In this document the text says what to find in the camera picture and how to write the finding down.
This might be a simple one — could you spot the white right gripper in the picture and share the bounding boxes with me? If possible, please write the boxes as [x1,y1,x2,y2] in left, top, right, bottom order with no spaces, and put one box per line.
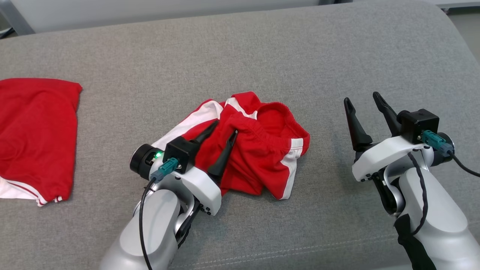
[343,91,432,183]

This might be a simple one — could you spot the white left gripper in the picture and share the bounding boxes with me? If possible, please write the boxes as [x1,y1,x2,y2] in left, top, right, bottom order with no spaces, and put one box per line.
[157,120,239,216]

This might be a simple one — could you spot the red white-striped shorts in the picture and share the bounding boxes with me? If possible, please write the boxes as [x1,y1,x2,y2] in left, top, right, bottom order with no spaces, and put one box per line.
[152,91,311,200]

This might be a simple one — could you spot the red white-trimmed jersey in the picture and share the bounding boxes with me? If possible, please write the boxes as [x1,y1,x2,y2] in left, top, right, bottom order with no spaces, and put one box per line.
[0,78,83,207]

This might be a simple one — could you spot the black right camera cable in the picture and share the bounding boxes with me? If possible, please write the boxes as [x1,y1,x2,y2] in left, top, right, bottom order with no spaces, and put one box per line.
[421,130,480,177]

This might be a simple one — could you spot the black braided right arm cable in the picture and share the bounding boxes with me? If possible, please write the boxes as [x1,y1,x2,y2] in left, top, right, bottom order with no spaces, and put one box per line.
[394,152,437,270]

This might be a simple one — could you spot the grey partition post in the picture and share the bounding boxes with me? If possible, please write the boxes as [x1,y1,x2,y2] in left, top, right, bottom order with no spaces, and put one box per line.
[0,0,36,36]

